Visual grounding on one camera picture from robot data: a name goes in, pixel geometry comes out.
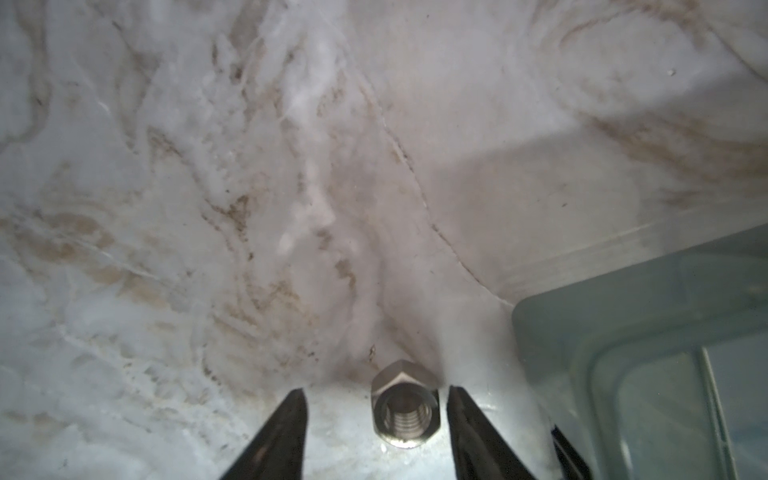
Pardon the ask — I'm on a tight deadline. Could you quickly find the grey compartment organizer box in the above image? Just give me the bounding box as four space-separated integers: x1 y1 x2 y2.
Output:
512 226 767 479

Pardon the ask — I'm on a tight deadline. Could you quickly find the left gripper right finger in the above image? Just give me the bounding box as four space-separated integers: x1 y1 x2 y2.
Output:
447 385 534 480

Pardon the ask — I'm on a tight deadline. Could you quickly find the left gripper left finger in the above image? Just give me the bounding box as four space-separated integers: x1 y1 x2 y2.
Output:
221 388 309 480

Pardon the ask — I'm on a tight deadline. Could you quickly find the silver hex nut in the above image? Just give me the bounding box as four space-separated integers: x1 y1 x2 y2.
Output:
371 360 441 449

